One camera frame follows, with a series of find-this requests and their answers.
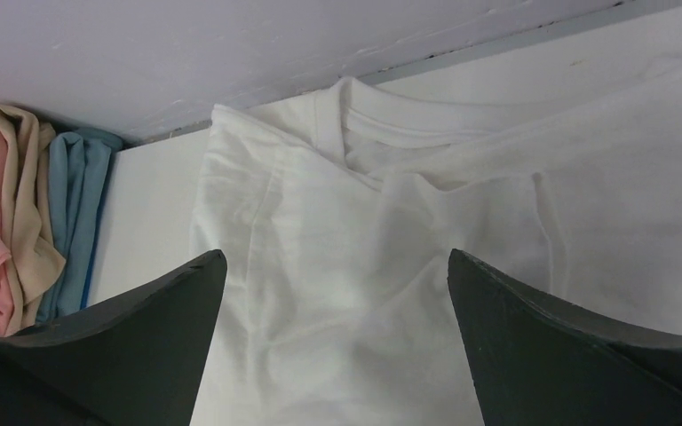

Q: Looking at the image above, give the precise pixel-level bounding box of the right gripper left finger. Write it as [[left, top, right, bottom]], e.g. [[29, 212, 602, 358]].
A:
[[0, 250, 227, 425]]

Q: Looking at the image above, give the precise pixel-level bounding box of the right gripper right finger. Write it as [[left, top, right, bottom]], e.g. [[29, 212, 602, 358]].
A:
[[448, 249, 682, 425]]

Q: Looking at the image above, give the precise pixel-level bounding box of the white t shirt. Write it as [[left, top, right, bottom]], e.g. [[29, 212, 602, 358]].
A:
[[191, 58, 682, 425]]

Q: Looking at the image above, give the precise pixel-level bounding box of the blue folded t shirt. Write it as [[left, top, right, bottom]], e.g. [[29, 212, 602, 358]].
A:
[[36, 129, 123, 323]]

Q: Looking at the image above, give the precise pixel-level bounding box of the beige folded t shirt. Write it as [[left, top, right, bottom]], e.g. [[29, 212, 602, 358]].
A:
[[0, 105, 66, 335]]

